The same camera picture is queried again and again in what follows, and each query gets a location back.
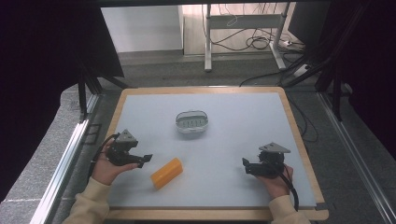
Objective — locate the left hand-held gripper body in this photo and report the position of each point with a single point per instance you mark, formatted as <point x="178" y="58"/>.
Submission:
<point x="122" y="149"/>

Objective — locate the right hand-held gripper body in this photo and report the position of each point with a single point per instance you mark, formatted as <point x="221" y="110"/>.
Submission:
<point x="269" y="161"/>

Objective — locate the orange soap bar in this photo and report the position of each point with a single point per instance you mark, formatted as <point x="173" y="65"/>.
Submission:
<point x="166" y="173"/>

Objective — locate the grey oval soap dish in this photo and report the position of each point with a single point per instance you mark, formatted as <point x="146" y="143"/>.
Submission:
<point x="191" y="122"/>

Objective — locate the person's right hand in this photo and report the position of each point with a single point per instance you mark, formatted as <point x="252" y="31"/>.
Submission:
<point x="277" y="184"/>

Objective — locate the person's left hand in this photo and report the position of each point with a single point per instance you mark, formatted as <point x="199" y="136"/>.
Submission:
<point x="107" y="169"/>

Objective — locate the black metal stand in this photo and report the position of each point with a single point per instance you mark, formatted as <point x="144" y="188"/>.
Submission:
<point x="330" y="71"/>
<point x="90" y="84"/>

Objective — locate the white power strip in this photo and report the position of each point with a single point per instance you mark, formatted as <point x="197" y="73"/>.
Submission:
<point x="300" y="70"/>

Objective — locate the dark curtain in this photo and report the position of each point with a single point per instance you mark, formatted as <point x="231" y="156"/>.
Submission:
<point x="367" y="62"/>
<point x="46" y="77"/>

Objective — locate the white cabinet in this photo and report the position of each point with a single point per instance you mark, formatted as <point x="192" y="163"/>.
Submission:
<point x="143" y="28"/>

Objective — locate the aluminium rail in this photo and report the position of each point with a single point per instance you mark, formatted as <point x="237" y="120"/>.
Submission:
<point x="59" y="174"/>
<point x="358" y="155"/>

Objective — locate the white metal desk frame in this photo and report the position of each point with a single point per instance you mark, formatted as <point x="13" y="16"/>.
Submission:
<point x="243" y="31"/>

